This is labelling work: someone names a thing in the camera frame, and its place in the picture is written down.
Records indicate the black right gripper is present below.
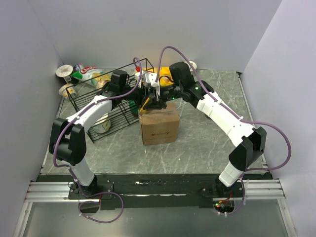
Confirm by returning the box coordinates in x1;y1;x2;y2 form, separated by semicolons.
142;83;183;111

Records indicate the yellow utility knife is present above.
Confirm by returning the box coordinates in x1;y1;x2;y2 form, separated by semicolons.
140;97;151;112

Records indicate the brown cardboard express box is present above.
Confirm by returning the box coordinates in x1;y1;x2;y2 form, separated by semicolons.
138;102;180;146

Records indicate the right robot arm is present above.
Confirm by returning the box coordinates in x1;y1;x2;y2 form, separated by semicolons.
143;62;267;197

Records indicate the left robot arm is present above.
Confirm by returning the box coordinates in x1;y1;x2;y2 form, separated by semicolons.
49;70;147;198

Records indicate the green wrapped round package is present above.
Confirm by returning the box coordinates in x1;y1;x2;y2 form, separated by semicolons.
128;100;139;118

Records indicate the yellow chips bag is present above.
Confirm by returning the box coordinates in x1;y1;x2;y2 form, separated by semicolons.
142;67;174;87

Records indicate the green white cassava chips bag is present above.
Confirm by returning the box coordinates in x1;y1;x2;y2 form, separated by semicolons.
72;66;111;89

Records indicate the white green bowl container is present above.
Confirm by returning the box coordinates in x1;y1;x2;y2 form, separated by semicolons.
92;114;111;134

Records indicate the white yogurt cup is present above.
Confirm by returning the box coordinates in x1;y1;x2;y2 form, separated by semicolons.
189;61;197;72

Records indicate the blue white small can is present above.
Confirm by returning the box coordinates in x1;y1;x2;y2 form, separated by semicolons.
74;63;84;72

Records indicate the white yellow noodle cup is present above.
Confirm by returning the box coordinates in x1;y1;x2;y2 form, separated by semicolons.
58;83;77;100

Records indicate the white cup brown lid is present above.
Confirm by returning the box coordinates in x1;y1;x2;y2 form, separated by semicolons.
56;65;73;83

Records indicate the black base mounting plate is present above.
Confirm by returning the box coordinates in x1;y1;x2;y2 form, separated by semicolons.
36;173;274;211

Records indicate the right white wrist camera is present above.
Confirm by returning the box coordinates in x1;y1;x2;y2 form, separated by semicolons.
145;72;160;97

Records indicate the black wire rack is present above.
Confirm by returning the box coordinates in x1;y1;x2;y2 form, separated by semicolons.
58;70;145;144

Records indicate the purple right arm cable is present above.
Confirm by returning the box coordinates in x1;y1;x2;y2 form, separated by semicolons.
157;45;292;216

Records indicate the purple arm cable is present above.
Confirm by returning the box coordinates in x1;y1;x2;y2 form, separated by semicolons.
157;45;292;216
53;57;143;224

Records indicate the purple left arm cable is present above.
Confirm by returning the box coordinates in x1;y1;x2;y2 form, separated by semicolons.
53;57;143;224

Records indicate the aluminium rail frame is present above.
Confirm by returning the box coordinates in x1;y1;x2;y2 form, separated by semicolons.
24;180;285;202

